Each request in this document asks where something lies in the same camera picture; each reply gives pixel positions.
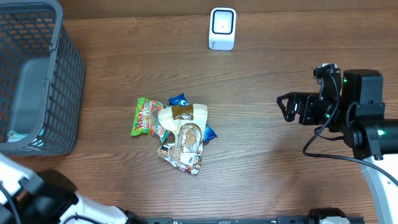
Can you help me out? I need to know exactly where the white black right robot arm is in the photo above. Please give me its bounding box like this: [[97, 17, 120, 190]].
[[276, 64, 397, 223]]

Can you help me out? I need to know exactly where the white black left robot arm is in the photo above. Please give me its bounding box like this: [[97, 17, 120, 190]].
[[1, 154, 146, 224]]

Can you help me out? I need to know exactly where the white barcode scanner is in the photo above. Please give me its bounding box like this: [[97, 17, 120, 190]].
[[208, 7, 236, 51]]

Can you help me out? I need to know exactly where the beige brown cookie pouch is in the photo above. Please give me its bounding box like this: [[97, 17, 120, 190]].
[[158, 104, 208, 175]]

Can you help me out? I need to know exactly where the blue Oreo cookie pack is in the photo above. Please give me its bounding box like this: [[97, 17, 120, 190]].
[[169, 93, 217, 143]]

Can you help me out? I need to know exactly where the green Haribo gummy bag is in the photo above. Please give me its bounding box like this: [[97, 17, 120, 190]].
[[131, 98, 169, 144]]

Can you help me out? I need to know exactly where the grey plastic mesh basket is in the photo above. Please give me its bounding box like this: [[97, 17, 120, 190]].
[[1, 0, 85, 156]]

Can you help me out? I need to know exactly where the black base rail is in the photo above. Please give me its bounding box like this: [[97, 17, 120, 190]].
[[146, 207, 365, 224]]

